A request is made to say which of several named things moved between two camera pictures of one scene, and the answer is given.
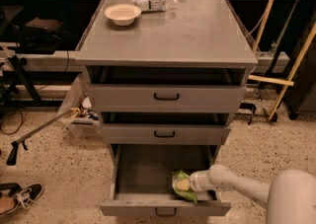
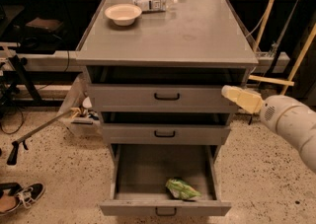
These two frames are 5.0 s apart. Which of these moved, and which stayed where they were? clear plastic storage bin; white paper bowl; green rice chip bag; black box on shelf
Moved: green rice chip bag
Stayed: black box on shelf; white paper bowl; clear plastic storage bin
